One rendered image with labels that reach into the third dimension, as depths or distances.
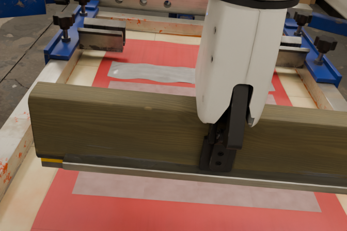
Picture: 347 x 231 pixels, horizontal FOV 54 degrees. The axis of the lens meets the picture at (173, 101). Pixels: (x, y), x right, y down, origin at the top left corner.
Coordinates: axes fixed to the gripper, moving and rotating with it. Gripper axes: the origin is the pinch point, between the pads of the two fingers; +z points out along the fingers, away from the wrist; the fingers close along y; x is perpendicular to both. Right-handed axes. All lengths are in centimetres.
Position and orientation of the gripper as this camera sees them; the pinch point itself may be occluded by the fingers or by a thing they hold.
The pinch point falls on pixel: (216, 141)
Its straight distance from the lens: 34.7
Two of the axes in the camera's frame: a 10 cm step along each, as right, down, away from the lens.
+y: -0.2, 5.5, -8.3
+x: 9.9, 0.9, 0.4
